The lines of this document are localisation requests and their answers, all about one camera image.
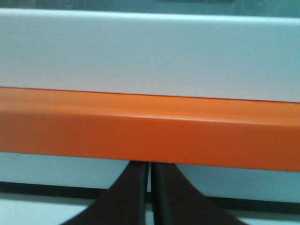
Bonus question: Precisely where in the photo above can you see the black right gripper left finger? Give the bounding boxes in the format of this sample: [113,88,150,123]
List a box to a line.
[64,161,149,225]

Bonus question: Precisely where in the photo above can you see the orange and white sash frame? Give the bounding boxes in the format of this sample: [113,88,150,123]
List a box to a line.
[0,8,300,172]

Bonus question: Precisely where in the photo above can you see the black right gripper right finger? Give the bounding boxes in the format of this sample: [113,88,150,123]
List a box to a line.
[151,163,244,225]

